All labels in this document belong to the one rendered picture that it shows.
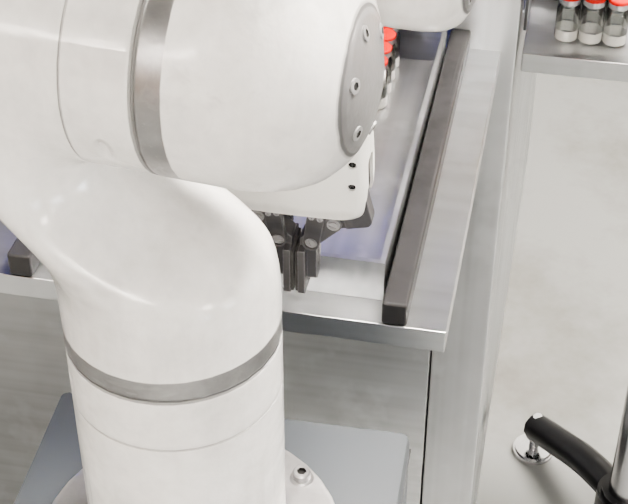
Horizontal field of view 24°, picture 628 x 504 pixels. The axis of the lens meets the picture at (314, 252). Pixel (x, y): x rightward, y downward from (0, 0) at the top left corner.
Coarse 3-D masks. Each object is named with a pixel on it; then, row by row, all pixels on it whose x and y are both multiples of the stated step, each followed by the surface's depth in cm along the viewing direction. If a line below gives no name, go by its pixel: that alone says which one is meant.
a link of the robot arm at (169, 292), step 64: (0, 0) 65; (64, 0) 64; (128, 0) 63; (0, 64) 65; (64, 64) 64; (128, 64) 63; (0, 128) 67; (64, 128) 66; (128, 128) 65; (0, 192) 70; (64, 192) 71; (128, 192) 74; (192, 192) 76; (64, 256) 71; (128, 256) 72; (192, 256) 74; (256, 256) 75; (64, 320) 77; (128, 320) 72; (192, 320) 73; (256, 320) 75; (128, 384) 75; (192, 384) 75
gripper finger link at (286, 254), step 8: (264, 224) 102; (288, 224) 103; (296, 224) 104; (288, 232) 102; (296, 232) 104; (288, 240) 102; (296, 240) 103; (280, 248) 103; (288, 248) 102; (280, 256) 103; (288, 256) 102; (280, 264) 104; (288, 264) 103; (280, 272) 104; (288, 272) 103; (288, 280) 104; (288, 288) 104
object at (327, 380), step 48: (528, 96) 206; (528, 144) 252; (0, 336) 172; (48, 336) 171; (288, 336) 163; (0, 384) 178; (48, 384) 176; (288, 384) 168; (336, 384) 166; (384, 384) 165; (0, 432) 183; (0, 480) 189
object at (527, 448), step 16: (544, 416) 212; (528, 432) 211; (544, 432) 207; (560, 432) 205; (528, 448) 215; (544, 448) 208; (560, 448) 203; (576, 448) 200; (592, 448) 200; (576, 464) 199; (592, 464) 197; (608, 464) 197; (592, 480) 196; (608, 480) 193; (608, 496) 190
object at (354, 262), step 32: (416, 64) 133; (416, 96) 129; (384, 128) 125; (416, 128) 119; (384, 160) 121; (416, 160) 119; (384, 192) 118; (384, 224) 114; (352, 256) 106; (384, 256) 106; (320, 288) 108; (352, 288) 107; (384, 288) 107
